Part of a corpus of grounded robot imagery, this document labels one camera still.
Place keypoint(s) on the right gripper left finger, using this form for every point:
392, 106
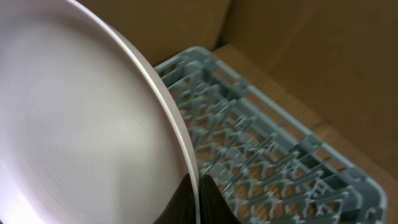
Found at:
181, 207

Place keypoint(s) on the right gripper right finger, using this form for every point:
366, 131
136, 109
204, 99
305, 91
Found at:
213, 207

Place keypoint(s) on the large white plate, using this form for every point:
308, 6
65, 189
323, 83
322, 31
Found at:
89, 131

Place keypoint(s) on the grey dishwasher rack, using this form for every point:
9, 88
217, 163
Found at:
268, 166

